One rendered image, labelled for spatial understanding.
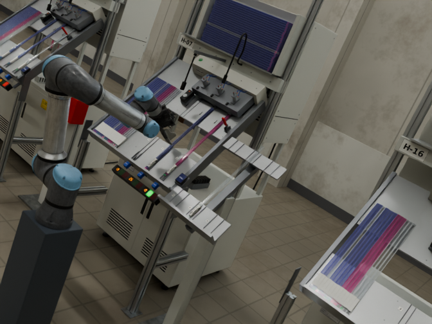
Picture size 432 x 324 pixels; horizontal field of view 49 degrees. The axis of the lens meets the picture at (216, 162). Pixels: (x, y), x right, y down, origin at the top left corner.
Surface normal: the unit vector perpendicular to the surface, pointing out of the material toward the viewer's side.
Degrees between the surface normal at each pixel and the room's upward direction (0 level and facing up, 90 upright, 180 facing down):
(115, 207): 90
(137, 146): 47
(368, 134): 90
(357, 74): 90
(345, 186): 90
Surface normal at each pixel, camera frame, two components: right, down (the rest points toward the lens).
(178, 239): -0.58, 0.00
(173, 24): 0.72, 0.46
